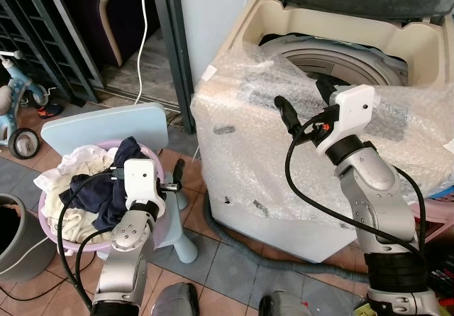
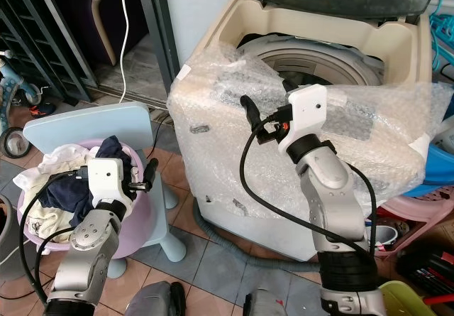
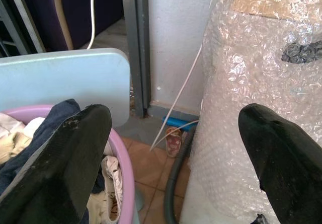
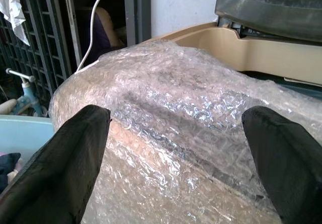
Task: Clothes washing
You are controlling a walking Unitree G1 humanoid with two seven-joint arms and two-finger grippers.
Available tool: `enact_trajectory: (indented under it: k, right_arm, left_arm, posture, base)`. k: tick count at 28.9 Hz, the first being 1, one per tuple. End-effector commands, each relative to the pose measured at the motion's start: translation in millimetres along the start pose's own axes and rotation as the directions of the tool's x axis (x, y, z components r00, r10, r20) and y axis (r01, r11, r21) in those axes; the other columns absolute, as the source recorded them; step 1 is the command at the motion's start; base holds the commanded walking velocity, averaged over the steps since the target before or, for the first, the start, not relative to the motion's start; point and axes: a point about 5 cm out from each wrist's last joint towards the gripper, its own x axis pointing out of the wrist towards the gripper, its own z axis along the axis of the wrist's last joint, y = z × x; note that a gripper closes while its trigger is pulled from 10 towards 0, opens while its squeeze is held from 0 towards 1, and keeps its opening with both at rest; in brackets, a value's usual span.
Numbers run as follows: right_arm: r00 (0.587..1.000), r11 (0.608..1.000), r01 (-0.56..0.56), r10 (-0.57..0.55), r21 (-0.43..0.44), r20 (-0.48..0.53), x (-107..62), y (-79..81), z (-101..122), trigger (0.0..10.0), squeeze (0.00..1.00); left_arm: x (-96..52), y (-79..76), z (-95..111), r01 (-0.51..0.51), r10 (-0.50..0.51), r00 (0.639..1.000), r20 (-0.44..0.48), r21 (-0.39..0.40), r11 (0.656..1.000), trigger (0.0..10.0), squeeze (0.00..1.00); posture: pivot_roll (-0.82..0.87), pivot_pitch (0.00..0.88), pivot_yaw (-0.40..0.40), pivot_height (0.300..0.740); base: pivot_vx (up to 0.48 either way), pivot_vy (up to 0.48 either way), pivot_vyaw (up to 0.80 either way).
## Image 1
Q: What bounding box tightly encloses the grey plastic bin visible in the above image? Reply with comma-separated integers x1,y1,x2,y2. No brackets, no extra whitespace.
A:
0,193,55,283

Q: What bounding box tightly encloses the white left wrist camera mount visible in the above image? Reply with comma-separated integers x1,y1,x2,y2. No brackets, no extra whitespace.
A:
121,158,161,211

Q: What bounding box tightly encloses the cream white garment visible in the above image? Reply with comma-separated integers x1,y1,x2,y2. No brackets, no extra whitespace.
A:
33,145,123,244

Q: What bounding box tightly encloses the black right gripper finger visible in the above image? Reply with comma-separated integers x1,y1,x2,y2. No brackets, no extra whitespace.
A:
275,95,301,136
315,78,341,107

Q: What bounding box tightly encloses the light blue child chair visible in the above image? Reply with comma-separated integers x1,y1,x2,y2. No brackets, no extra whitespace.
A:
40,103,200,264

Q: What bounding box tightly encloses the dark metal shelf rack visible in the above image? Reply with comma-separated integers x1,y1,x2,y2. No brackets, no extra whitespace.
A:
0,0,101,105

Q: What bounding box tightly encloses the grey washer drain hose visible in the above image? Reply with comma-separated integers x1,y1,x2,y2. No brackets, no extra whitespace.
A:
201,195,371,265

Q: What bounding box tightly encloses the white hanging cable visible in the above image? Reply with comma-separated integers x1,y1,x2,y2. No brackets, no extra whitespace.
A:
134,0,152,105

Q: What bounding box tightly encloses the pink plastic stool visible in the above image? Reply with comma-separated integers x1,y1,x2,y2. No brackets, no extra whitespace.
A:
417,197,454,244

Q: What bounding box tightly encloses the dark grey door frame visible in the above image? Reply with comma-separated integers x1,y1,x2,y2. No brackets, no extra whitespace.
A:
148,0,197,134

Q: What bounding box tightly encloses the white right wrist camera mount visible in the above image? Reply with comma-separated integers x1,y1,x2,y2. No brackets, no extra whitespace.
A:
315,85,379,158

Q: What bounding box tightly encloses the pink laundry basket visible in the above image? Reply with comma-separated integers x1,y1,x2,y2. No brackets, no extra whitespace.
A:
38,139,179,254

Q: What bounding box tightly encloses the red and black shoe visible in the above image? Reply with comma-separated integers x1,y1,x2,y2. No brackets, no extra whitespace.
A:
38,102,66,119

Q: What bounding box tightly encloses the light blue child tricycle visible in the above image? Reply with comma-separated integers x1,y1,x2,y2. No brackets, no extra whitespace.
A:
0,49,52,161

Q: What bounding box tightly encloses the yellow green plastic container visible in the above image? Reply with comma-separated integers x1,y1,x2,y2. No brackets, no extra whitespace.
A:
350,301,375,316

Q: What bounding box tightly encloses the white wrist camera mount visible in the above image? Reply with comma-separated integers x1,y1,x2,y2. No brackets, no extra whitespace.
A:
121,158,161,211
315,85,379,158

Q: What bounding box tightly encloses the purple armchair with wooden arm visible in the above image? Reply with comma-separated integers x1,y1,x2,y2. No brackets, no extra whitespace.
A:
70,0,154,67

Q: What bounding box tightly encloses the clear bubble wrap sheet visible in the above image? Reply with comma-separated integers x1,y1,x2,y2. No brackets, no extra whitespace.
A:
190,43,454,226

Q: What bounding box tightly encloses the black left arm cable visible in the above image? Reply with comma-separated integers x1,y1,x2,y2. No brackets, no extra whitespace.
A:
55,170,130,311

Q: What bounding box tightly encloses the grey left robot leg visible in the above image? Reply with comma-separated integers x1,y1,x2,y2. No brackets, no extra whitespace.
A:
150,281,202,316

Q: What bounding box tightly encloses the cream top-load washing machine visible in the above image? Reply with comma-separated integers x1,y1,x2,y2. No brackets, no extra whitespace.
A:
190,0,454,264

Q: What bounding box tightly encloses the navy blue garment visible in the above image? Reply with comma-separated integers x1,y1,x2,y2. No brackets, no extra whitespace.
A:
60,136,154,232

